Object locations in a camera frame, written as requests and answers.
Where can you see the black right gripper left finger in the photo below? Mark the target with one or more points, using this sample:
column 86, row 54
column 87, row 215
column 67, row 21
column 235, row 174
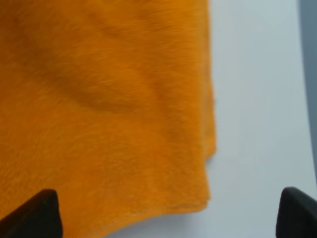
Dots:
column 38, row 217

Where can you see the orange terry towel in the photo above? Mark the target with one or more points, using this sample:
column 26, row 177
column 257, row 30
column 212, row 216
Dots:
column 109, row 103

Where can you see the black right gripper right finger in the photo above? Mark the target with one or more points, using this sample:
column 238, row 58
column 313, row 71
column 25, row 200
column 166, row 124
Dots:
column 297, row 215

